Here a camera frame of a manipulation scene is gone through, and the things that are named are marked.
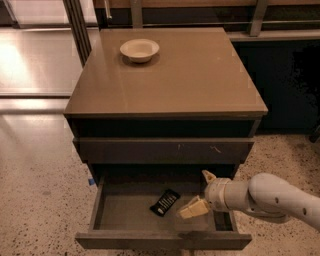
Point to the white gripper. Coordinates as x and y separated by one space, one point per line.
216 194

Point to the black rxbar chocolate bar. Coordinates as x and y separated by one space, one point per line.
166 201

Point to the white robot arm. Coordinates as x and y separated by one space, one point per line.
265 196

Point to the open middle drawer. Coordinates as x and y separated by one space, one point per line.
122 219

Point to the grey drawer cabinet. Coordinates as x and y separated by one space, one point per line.
195 87

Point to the closed top drawer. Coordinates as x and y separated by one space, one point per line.
163 151

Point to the blue tape piece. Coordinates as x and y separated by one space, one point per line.
91 181

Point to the white ceramic bowl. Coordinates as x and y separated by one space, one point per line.
139 50

